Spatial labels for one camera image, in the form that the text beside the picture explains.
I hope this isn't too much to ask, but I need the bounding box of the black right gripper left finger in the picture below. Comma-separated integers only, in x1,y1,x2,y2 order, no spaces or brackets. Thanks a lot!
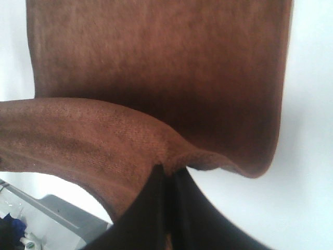
85,165,166,250

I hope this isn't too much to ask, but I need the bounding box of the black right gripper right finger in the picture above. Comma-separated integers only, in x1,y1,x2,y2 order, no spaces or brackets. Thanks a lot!
170,169,265,249

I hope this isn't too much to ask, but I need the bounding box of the brown towel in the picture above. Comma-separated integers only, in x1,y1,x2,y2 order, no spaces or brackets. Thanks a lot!
1,1,292,220

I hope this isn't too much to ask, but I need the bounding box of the grey perforated plastic basket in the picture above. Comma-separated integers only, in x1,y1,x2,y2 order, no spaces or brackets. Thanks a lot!
1,180,111,249

